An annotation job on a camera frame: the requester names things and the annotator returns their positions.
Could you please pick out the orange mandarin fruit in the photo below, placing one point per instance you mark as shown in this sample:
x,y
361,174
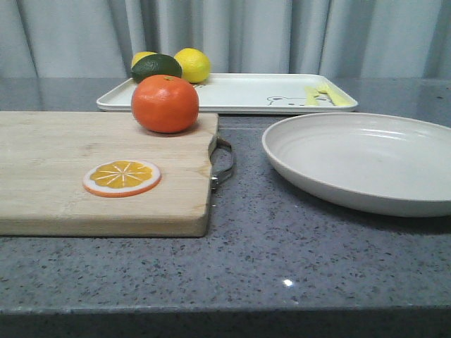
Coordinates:
x,y
165,104

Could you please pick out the beige round plate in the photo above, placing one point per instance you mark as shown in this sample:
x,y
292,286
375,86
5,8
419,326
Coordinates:
x,y
375,163

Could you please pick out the white rectangular tray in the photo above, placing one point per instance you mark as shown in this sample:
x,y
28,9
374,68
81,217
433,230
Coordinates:
x,y
261,94

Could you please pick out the orange slice toy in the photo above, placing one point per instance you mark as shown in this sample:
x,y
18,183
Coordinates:
x,y
122,178

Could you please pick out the yellow lemon right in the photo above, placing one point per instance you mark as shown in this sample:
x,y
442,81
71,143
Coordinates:
x,y
195,64

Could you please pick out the yellow lemon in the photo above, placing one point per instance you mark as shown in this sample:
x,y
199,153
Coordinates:
x,y
195,64
141,55

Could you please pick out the dark green lime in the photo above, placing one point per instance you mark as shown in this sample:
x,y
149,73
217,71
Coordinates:
x,y
155,64

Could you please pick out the yellow plastic fork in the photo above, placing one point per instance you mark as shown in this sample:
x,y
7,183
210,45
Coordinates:
x,y
336,98

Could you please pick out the yellow lemon left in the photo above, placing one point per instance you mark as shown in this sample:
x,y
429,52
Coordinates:
x,y
141,55

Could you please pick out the wooden cutting board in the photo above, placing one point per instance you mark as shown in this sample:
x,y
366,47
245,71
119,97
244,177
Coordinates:
x,y
46,154

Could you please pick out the grey curtain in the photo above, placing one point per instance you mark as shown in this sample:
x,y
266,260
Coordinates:
x,y
364,39

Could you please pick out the metal cutting board handle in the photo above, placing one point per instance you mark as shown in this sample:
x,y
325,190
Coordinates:
x,y
223,163

